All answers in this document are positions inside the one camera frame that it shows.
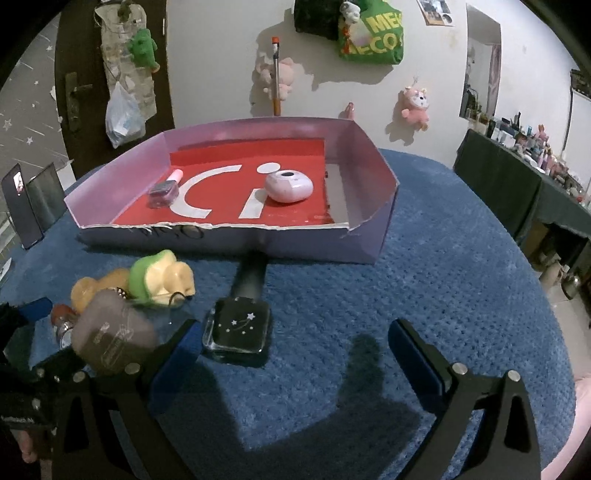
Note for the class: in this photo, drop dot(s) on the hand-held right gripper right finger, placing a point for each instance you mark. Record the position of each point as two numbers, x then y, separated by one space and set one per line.
415 360

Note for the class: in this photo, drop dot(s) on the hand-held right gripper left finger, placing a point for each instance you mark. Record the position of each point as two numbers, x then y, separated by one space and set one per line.
173 364

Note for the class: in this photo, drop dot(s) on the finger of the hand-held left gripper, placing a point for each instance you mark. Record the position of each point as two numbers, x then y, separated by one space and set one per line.
37 308

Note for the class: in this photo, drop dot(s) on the small bottle brown round cap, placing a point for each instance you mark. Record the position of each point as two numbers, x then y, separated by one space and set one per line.
62 321

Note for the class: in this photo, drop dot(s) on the grey-brown square case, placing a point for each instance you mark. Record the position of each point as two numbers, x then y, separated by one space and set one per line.
111 337

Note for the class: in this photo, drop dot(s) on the black starry nail polish bottle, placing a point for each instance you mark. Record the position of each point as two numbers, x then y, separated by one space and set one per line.
238 327

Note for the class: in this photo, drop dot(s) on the pink cardboard box red bottom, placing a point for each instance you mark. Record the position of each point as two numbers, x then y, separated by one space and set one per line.
207 240

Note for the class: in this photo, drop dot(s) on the pink round case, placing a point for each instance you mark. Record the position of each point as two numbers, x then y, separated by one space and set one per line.
288 187

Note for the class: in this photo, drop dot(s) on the person's left hand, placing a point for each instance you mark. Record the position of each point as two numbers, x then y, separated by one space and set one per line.
27 445

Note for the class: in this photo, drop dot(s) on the green and cream toy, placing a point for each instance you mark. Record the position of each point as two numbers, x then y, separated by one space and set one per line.
161 277

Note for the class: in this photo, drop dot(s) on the black phone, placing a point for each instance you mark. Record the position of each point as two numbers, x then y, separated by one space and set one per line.
18 207

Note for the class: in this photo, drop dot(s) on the white jar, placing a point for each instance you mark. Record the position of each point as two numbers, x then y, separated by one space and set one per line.
549 272

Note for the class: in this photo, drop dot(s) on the pink nail polish bottle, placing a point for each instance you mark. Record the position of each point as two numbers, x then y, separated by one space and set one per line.
164 194

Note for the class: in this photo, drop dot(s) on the dark pot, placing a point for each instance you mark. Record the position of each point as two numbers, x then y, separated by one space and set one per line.
571 282

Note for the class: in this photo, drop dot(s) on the dark green table cover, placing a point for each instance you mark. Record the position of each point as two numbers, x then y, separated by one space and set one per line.
498 184

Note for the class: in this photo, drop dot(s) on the translucent plastic bag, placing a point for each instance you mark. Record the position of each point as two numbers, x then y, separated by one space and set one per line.
122 120

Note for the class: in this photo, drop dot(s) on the dark brown door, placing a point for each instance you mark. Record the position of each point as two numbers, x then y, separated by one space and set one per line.
159 106

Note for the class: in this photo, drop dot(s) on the pink plush toy with hat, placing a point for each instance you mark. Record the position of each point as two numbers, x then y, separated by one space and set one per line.
415 108

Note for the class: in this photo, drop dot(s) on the row of bottles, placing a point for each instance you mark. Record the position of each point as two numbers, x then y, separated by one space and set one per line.
540 138

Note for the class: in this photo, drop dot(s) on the clear hanging organizer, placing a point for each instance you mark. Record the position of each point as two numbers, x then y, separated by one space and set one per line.
115 46

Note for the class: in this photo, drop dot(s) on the green plush toy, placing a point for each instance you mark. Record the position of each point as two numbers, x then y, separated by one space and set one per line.
143 46

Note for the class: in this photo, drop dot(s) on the pink curtain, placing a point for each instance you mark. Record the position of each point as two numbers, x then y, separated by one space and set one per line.
495 69

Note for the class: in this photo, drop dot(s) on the pink pig plush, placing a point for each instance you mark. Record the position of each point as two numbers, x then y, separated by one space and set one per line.
288 74

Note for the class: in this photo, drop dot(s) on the green tote bag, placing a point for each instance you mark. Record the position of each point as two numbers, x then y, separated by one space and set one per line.
378 41

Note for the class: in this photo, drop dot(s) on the white plush toy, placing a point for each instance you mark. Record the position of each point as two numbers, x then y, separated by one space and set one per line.
350 11

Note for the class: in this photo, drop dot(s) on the dark hanging bag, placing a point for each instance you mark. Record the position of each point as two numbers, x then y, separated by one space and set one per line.
314 18

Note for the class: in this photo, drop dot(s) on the pink wall clip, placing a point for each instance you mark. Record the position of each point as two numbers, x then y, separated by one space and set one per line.
349 113

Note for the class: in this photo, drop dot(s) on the wall photo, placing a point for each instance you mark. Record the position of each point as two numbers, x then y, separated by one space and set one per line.
436 11

